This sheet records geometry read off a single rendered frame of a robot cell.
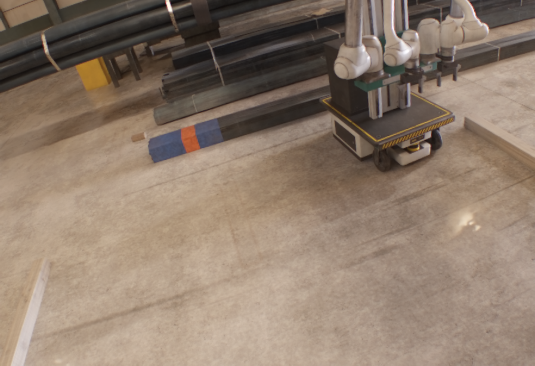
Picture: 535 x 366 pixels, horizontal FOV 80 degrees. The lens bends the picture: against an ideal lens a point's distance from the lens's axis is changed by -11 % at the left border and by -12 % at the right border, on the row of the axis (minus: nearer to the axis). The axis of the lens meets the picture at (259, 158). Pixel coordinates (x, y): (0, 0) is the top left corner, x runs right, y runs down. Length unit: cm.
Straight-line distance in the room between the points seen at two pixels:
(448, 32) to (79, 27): 321
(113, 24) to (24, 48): 94
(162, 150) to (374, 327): 250
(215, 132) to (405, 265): 216
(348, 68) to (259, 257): 125
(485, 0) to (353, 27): 423
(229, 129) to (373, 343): 237
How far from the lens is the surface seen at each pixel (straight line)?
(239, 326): 199
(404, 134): 255
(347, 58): 214
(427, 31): 257
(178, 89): 444
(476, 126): 318
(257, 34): 508
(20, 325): 263
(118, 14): 381
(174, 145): 350
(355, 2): 206
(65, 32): 394
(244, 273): 218
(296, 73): 441
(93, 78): 725
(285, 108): 350
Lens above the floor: 164
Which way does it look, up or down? 32 degrees down
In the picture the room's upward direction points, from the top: 15 degrees counter-clockwise
